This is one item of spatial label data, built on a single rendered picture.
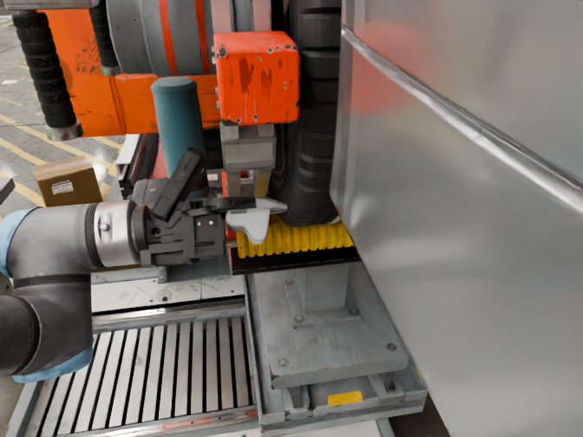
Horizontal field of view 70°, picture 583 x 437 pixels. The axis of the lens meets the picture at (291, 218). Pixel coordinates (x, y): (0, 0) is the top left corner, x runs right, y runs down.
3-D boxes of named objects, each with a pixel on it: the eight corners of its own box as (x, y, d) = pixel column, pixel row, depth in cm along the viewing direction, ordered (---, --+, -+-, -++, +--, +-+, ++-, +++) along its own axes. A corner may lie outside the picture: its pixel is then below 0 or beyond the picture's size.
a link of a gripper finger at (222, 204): (255, 214, 61) (195, 220, 60) (254, 203, 61) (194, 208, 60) (257, 206, 57) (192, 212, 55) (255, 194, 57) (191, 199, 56)
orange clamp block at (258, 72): (286, 96, 47) (301, 123, 40) (216, 100, 46) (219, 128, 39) (285, 29, 44) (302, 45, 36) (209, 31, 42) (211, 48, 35)
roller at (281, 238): (383, 249, 78) (387, 223, 75) (225, 266, 74) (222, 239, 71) (373, 231, 83) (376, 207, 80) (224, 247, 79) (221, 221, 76)
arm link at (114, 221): (113, 211, 63) (91, 192, 54) (147, 208, 64) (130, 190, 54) (115, 270, 61) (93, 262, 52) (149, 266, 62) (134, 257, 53)
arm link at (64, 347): (-27, 391, 48) (-24, 283, 50) (52, 371, 59) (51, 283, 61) (42, 384, 46) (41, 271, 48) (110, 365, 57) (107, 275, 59)
